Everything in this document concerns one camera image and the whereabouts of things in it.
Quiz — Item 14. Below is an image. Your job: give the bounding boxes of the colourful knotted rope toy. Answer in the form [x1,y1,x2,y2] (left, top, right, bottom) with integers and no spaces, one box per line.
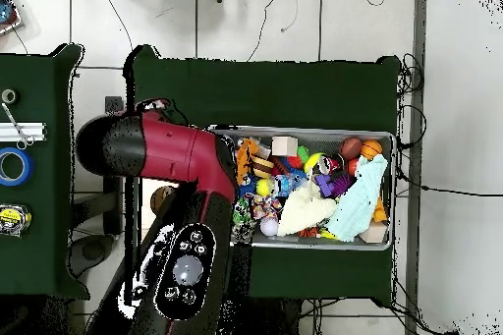
[247,193,284,220]

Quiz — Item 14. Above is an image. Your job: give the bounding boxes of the yellow ball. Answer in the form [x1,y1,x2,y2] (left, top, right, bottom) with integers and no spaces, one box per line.
[255,178,275,197]

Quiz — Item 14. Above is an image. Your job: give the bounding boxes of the silver-topped soda can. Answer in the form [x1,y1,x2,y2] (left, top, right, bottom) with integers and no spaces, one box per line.
[316,153,347,175]

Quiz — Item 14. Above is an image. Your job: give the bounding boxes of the small cluttered tray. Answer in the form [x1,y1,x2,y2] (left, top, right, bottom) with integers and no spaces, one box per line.
[0,0,23,35]

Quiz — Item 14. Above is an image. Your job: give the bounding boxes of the plain wooden block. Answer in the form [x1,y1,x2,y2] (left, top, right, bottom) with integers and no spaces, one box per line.
[270,136,300,157]

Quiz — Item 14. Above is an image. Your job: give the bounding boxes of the aluminium rail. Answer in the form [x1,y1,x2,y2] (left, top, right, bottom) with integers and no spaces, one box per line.
[0,121,48,142]

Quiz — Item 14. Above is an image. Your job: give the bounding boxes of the metal scissors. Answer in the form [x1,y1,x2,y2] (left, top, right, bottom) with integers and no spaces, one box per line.
[0,101,35,150]

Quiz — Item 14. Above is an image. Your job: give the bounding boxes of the blue tape roll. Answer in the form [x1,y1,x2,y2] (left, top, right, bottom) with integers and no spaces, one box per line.
[0,146,35,188]

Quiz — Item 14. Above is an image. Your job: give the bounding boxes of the mint green knitted cloth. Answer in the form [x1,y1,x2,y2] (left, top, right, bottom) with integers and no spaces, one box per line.
[326,153,389,243]

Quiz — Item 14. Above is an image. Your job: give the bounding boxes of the clear mesh bin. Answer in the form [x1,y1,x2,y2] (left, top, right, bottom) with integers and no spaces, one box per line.
[211,126,397,251]

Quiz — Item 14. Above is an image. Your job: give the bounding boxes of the small grey tape roll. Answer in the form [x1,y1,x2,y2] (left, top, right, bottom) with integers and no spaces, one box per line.
[0,87,19,106]

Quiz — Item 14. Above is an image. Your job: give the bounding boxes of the yellow tape measure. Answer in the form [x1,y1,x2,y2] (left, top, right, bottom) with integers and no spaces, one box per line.
[0,202,33,239]

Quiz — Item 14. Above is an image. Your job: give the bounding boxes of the wooden box with three holes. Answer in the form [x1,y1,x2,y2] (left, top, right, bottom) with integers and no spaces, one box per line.
[139,177,178,234]

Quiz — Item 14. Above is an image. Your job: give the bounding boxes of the cream knitted cloth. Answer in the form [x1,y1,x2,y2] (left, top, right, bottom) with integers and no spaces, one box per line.
[276,181,339,238]

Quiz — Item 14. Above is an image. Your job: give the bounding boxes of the black cable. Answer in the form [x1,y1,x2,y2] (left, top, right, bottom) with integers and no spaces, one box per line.
[395,104,503,197]
[97,0,136,51]
[247,0,286,62]
[279,0,300,33]

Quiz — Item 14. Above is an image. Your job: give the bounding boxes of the toy burger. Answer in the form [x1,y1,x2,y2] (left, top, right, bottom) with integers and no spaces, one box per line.
[251,156,275,179]

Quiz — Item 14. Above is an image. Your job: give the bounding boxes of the dark green tablecloth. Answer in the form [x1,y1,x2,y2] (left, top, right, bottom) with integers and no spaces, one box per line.
[0,42,91,300]
[123,44,402,307]

